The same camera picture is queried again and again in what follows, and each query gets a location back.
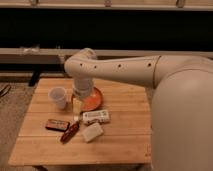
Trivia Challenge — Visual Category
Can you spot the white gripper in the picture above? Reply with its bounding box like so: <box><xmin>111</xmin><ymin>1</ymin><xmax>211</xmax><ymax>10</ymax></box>
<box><xmin>73</xmin><ymin>78</ymin><xmax>93</xmax><ymax>121</ymax></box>

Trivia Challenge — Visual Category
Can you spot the white plastic bottle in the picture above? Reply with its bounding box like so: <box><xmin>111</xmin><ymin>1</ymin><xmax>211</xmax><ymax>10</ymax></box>
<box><xmin>83</xmin><ymin>110</ymin><xmax>110</xmax><ymax>125</ymax></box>

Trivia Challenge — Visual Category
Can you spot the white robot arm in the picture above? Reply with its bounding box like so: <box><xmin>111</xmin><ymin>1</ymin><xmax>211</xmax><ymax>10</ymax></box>
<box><xmin>64</xmin><ymin>48</ymin><xmax>213</xmax><ymax>171</ymax></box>

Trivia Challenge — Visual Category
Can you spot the orange bowl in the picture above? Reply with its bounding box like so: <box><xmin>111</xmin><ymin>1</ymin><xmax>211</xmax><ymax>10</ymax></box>
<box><xmin>81</xmin><ymin>87</ymin><xmax>103</xmax><ymax>112</ymax></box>

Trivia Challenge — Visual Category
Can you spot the dark red snack bar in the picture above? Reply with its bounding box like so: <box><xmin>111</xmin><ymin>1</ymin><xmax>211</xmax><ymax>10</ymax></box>
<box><xmin>45</xmin><ymin>119</ymin><xmax>70</xmax><ymax>132</ymax></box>

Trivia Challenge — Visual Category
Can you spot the pale yellow sponge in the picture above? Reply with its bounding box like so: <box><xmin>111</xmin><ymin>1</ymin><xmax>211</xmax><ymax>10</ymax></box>
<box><xmin>82</xmin><ymin>123</ymin><xmax>104</xmax><ymax>142</ymax></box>

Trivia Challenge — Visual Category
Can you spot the wooden table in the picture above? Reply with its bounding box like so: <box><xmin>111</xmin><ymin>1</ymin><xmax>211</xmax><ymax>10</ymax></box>
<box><xmin>9</xmin><ymin>78</ymin><xmax>151</xmax><ymax>166</ymax></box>

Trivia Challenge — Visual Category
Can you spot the grey metal rail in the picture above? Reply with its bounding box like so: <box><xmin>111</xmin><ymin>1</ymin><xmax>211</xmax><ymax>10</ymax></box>
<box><xmin>0</xmin><ymin>47</ymin><xmax>213</xmax><ymax>64</ymax></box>

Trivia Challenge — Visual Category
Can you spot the black cable left floor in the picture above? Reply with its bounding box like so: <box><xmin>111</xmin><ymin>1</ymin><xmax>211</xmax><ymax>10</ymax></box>
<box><xmin>0</xmin><ymin>83</ymin><xmax>12</xmax><ymax>98</ymax></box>

